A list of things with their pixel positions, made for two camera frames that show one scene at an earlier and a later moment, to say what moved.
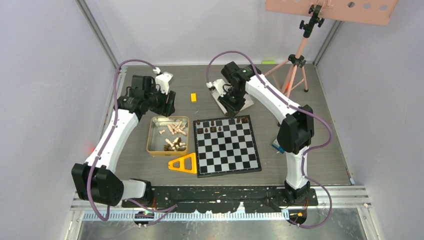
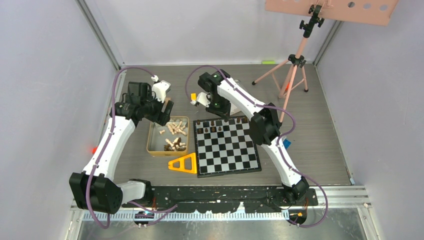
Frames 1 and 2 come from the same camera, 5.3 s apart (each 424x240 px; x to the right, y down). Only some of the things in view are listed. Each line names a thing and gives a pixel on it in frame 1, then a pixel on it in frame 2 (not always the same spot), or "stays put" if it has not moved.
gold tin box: (168, 136) stays put
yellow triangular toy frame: (181, 160) stays put
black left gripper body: (160, 103) → (153, 111)
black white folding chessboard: (225, 146) stays put
